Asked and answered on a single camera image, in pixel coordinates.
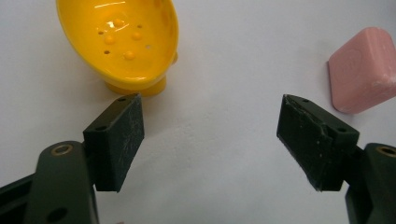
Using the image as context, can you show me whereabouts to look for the yellow soap dish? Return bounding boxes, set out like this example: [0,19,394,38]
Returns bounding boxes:
[55,0,180,97]

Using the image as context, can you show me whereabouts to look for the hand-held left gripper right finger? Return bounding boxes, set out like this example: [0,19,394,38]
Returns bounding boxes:
[276,93,396,224]

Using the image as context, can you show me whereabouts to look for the pink soap bar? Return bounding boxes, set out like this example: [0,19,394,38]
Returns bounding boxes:
[327,26,396,115]

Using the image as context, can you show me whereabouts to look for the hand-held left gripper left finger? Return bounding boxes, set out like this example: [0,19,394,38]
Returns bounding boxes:
[21,92,146,224]

